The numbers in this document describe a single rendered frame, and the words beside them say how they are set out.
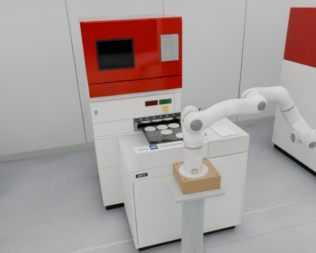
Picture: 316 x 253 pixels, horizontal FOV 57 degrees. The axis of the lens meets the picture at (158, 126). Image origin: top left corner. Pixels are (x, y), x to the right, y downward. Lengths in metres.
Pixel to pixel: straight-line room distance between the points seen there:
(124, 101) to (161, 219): 1.03
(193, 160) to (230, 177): 0.69
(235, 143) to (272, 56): 2.77
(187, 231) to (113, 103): 1.21
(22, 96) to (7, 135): 0.58
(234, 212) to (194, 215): 0.72
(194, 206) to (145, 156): 0.48
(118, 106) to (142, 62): 0.44
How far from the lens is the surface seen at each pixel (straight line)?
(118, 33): 2.39
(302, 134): 1.99
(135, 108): 2.60
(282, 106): 1.92
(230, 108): 1.77
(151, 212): 2.37
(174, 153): 2.14
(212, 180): 1.89
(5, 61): 4.04
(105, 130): 2.63
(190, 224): 2.11
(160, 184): 2.24
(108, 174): 2.84
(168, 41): 2.48
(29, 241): 3.03
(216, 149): 2.27
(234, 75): 4.62
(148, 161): 2.11
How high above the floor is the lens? 1.94
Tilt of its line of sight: 23 degrees down
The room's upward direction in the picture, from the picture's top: 2 degrees counter-clockwise
